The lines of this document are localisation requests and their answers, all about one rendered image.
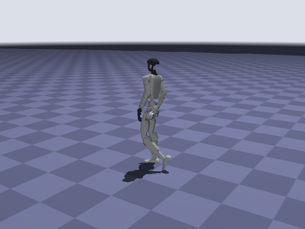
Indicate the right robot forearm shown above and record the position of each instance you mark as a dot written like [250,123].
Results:
[161,98]

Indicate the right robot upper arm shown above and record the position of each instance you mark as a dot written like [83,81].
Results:
[162,87]

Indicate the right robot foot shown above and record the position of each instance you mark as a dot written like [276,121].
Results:
[152,161]

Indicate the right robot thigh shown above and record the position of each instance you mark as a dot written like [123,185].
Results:
[152,134]

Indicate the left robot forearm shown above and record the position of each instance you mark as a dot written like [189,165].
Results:
[143,102]

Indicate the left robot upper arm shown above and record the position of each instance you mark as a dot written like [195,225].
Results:
[146,80]

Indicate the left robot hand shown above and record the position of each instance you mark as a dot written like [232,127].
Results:
[139,113]

